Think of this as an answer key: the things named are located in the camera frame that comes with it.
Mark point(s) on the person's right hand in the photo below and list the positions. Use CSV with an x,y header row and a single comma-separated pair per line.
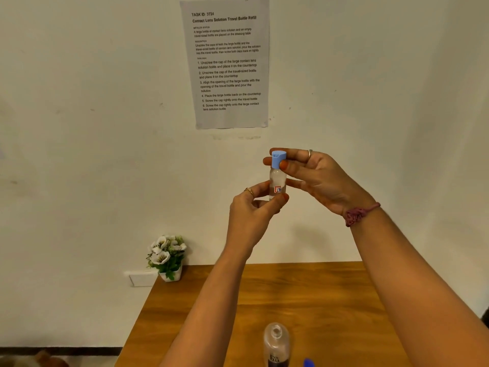
x,y
328,183

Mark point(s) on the person's left hand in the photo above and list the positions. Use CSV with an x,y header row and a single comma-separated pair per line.
x,y
244,229

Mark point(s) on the small clear bottle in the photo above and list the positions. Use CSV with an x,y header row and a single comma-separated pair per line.
x,y
277,179

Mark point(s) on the light blue small cap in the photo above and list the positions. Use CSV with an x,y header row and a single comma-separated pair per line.
x,y
278,158

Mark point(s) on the large clear solution bottle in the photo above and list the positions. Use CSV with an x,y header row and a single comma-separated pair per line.
x,y
276,347

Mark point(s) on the dark blue bottle cap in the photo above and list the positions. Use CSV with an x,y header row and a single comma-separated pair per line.
x,y
308,363

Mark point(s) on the person's right forearm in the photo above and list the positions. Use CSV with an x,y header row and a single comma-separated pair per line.
x,y
424,294

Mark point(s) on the person's left forearm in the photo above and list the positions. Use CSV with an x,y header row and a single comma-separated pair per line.
x,y
206,317

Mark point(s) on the white flower potted plant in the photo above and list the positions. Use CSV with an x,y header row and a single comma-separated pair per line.
x,y
166,257

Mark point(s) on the white printed paper sheet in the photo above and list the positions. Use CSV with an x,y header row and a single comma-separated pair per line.
x,y
229,72

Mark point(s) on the brown patterned bag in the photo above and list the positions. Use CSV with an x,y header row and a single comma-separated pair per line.
x,y
42,361

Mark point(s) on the white wall socket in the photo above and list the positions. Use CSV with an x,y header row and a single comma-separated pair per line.
x,y
143,279

